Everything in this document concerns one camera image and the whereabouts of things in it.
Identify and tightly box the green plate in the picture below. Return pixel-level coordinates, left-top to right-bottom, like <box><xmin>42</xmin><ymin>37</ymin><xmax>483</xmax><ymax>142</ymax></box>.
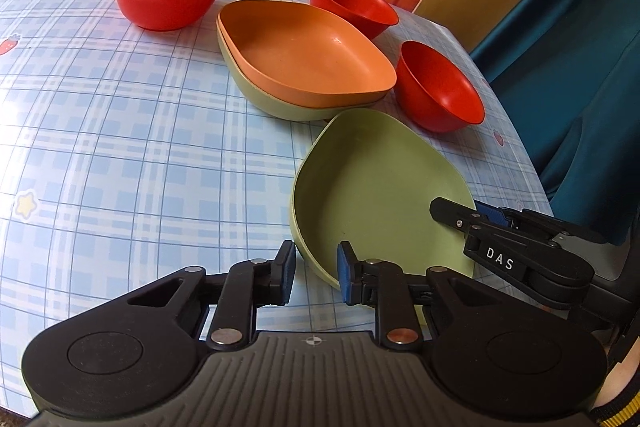
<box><xmin>216</xmin><ymin>20</ymin><xmax>386</xmax><ymax>122</ymax></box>
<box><xmin>290</xmin><ymin>108</ymin><xmax>474</xmax><ymax>288</ymax></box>

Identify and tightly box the orange plate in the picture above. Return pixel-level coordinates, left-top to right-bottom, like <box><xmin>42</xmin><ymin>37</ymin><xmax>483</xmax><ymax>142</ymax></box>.
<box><xmin>217</xmin><ymin>0</ymin><xmax>397</xmax><ymax>108</ymax></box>

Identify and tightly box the small red bowl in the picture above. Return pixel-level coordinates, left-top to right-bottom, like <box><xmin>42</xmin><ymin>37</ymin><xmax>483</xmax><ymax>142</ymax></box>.
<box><xmin>394</xmin><ymin>41</ymin><xmax>485</xmax><ymax>133</ymax></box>

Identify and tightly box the medium red bowl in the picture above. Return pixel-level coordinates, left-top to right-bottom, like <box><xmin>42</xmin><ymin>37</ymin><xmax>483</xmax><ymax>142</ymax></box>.
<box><xmin>309</xmin><ymin>0</ymin><xmax>399</xmax><ymax>39</ymax></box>

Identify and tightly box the blue plaid tablecloth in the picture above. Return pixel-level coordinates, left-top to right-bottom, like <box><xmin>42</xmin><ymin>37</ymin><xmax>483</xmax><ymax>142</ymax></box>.
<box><xmin>1</xmin><ymin>0</ymin><xmax>550</xmax><ymax>417</ymax></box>

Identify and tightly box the teal curtain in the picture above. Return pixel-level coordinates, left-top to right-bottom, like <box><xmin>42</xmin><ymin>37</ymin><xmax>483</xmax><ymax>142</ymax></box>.
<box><xmin>472</xmin><ymin>0</ymin><xmax>639</xmax><ymax>245</ymax></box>

